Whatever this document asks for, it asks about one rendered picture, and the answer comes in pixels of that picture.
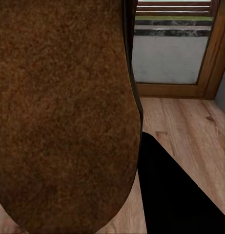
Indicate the sandal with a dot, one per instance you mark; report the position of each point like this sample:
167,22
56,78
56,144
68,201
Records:
71,118

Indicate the door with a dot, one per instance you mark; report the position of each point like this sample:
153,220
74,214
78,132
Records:
179,48

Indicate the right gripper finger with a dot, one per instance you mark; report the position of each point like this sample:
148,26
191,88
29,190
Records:
172,202

